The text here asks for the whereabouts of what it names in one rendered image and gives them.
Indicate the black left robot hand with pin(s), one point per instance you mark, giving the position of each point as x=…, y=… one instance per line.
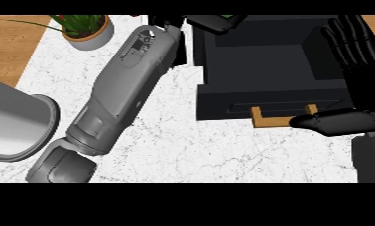
x=217, y=22

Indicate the dark grey open drawer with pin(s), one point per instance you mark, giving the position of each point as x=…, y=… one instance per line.
x=263, y=61

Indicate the green leafy plant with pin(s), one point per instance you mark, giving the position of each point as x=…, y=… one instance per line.
x=80, y=23

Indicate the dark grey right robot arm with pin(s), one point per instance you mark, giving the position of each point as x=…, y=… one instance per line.
x=365, y=160

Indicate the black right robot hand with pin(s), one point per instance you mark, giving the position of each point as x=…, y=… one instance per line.
x=359, y=88

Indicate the grey plant pot orange rim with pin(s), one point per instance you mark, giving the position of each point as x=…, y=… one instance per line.
x=94, y=40

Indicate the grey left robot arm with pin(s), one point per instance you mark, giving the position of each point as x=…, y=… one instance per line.
x=121, y=84

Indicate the green cup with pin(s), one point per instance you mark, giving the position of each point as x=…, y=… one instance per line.
x=227, y=15

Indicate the large grey round container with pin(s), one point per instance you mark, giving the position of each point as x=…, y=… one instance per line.
x=22, y=127

